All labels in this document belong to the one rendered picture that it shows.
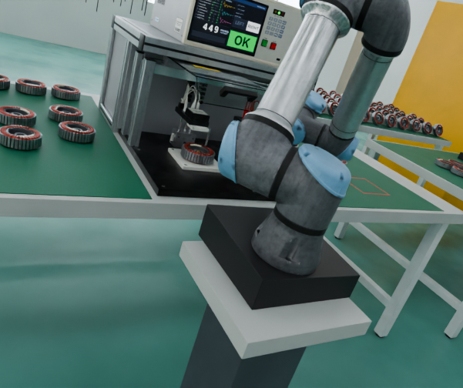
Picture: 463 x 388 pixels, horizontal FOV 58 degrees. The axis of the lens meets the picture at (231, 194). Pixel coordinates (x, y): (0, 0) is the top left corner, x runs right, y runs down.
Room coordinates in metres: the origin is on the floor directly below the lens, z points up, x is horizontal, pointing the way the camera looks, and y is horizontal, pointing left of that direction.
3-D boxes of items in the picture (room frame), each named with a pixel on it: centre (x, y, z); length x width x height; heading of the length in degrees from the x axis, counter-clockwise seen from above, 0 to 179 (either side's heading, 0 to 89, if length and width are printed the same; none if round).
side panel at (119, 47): (1.54, 0.54, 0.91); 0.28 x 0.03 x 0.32; 33
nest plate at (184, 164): (1.32, 0.15, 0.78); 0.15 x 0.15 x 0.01; 33
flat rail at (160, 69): (1.47, 0.10, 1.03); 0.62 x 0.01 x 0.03; 123
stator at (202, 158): (1.32, 0.15, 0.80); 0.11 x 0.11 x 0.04
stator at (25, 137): (1.09, 0.62, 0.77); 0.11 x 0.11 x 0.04
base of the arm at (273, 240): (0.80, -0.15, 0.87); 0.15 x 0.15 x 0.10
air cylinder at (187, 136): (1.44, 0.23, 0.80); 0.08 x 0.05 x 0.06; 123
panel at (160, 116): (1.60, 0.18, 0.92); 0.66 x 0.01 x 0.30; 123
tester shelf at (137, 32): (1.66, 0.22, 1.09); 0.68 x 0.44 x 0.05; 123
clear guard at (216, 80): (1.33, 0.15, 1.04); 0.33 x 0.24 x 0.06; 33
